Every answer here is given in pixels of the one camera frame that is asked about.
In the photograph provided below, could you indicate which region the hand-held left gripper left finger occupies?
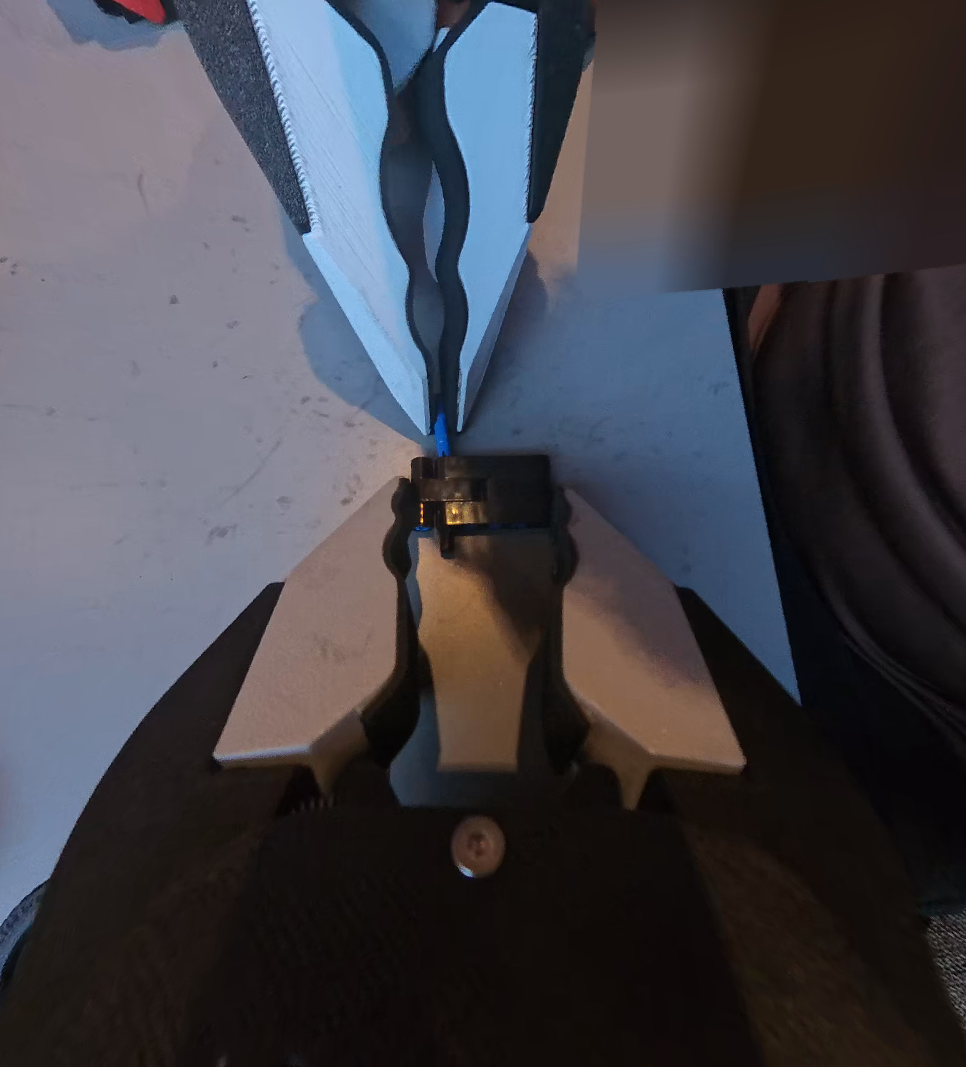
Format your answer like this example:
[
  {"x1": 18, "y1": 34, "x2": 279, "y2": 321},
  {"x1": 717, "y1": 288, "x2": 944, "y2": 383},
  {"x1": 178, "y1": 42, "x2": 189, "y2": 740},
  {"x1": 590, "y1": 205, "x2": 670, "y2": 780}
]
[{"x1": 214, "y1": 479, "x2": 426, "y2": 793}]

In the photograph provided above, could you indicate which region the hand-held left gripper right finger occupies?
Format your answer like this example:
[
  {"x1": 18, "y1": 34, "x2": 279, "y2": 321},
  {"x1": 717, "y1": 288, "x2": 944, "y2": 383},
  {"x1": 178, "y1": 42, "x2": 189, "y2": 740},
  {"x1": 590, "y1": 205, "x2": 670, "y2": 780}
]
[{"x1": 524, "y1": 487, "x2": 746, "y2": 810}]

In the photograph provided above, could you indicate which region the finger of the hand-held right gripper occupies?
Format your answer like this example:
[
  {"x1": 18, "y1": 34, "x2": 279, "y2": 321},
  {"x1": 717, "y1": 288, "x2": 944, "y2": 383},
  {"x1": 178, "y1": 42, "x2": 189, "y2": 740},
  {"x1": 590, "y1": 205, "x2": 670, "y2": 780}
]
[
  {"x1": 248, "y1": 0, "x2": 438, "y2": 435},
  {"x1": 416, "y1": 0, "x2": 538, "y2": 433}
]

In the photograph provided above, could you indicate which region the black toy brick assembly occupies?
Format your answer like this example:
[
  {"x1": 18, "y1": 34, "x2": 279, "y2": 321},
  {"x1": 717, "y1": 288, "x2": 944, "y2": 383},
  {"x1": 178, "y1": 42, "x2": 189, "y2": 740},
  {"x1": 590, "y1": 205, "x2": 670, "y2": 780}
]
[{"x1": 410, "y1": 454, "x2": 552, "y2": 558}]

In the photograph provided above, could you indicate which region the grey desk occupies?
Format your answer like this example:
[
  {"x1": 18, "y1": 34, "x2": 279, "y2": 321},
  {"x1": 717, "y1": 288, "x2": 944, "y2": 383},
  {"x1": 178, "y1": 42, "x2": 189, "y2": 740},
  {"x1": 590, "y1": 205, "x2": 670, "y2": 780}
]
[{"x1": 0, "y1": 0, "x2": 800, "y2": 1043}]

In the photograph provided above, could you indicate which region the person's brown shirt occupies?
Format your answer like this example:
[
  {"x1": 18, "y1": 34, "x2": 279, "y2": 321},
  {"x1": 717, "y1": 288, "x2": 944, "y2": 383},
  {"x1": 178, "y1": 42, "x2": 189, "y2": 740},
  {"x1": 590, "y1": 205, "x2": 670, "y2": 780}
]
[{"x1": 749, "y1": 275, "x2": 966, "y2": 793}]

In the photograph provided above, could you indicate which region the black toy tyre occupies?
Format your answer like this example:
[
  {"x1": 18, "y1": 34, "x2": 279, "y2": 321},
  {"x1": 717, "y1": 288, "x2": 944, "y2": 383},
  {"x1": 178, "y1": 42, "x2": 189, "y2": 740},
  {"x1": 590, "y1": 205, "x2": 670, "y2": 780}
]
[{"x1": 0, "y1": 882, "x2": 49, "y2": 1043}]

